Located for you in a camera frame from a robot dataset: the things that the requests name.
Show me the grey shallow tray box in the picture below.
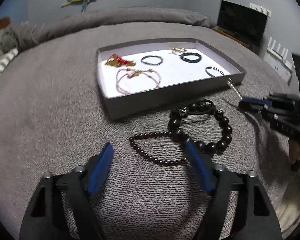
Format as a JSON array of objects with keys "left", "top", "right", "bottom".
[{"left": 96, "top": 38, "right": 245, "bottom": 120}]

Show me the white wall hook rack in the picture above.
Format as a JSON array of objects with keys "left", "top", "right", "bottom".
[{"left": 249, "top": 3, "right": 271, "bottom": 17}]

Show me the black television screen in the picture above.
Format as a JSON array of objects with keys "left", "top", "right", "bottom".
[{"left": 217, "top": 0, "right": 268, "bottom": 46}]

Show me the grey rolled duvet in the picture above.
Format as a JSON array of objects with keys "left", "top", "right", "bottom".
[{"left": 0, "top": 6, "right": 216, "bottom": 53}]

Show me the white pearl hair clip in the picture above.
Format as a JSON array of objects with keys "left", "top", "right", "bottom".
[{"left": 227, "top": 78, "right": 243, "bottom": 101}]

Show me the thin grey bangle bracelet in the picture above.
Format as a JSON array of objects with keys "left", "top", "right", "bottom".
[{"left": 205, "top": 65, "right": 225, "bottom": 78}]

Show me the dark blue bead bracelet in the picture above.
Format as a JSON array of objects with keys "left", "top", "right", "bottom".
[{"left": 180, "top": 52, "right": 203, "bottom": 63}]

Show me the large black bead bracelet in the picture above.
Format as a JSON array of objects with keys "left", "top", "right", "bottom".
[{"left": 167, "top": 99, "right": 233, "bottom": 156}]

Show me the white wifi router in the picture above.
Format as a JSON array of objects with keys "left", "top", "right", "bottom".
[{"left": 263, "top": 36, "right": 293, "bottom": 84}]

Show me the dark teal thin bracelet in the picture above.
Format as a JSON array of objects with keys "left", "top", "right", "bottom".
[{"left": 140, "top": 55, "right": 164, "bottom": 66}]

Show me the red gold bead bracelet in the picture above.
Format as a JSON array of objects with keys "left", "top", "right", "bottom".
[{"left": 104, "top": 53, "right": 137, "bottom": 68}]

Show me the pink cord bracelet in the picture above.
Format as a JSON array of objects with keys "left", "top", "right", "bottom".
[{"left": 115, "top": 68, "right": 162, "bottom": 95}]

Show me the grey white striped pillow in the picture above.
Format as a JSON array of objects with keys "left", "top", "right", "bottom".
[{"left": 0, "top": 48, "right": 19, "bottom": 76}]

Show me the wooden tv stand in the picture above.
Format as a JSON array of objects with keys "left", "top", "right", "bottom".
[{"left": 213, "top": 28, "right": 254, "bottom": 51}]

